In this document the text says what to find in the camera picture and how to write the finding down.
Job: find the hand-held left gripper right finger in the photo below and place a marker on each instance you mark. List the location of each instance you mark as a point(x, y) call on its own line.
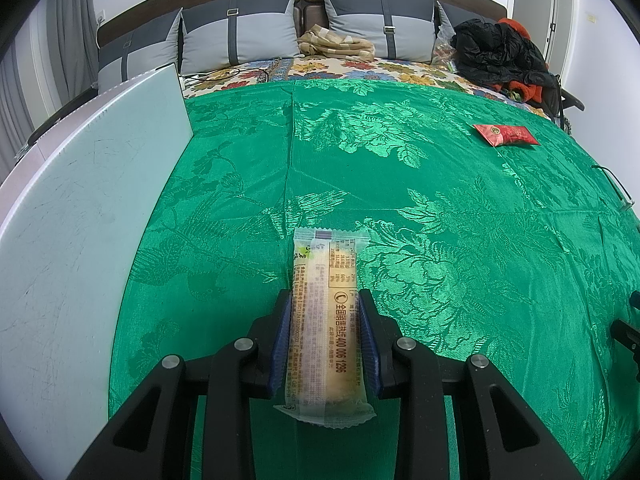
point(371, 355)

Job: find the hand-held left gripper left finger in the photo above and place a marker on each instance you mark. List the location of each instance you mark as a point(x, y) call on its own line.
point(280, 355)

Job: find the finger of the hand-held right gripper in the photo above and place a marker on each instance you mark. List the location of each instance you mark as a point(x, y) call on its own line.
point(627, 340)
point(636, 299)

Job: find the yellow cake bar packet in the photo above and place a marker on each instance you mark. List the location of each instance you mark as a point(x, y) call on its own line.
point(325, 310)

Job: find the red snack packet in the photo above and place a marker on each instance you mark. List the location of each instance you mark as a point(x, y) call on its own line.
point(505, 135)

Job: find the white cardboard box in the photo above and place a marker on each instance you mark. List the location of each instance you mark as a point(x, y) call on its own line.
point(80, 220)

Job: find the green floral bedspread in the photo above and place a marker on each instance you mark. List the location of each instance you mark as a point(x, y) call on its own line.
point(425, 210)

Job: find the black chair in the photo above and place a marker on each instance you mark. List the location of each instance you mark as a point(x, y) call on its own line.
point(565, 102)

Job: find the red orange garment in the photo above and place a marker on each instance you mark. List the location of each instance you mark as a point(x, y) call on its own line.
point(530, 92)

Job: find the black jacket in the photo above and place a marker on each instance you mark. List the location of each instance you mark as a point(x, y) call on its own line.
point(495, 55)

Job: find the floral bedsheet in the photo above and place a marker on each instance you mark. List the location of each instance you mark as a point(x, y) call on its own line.
point(380, 70)

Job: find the clear plastic bag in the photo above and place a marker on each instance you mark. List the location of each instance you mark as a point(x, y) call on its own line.
point(444, 52)

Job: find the beige folded blanket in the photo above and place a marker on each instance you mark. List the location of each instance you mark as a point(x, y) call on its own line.
point(335, 42)

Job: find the grey two-tone pillow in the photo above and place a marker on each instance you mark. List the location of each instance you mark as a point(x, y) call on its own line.
point(375, 20)
point(240, 35)
point(460, 17)
point(145, 55)

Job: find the grey curtain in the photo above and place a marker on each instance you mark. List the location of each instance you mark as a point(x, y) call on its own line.
point(70, 20)

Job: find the white door frame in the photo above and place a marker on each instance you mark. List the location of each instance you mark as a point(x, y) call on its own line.
point(560, 5)

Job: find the white wall outlet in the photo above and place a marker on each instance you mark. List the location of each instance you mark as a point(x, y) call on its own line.
point(101, 17)

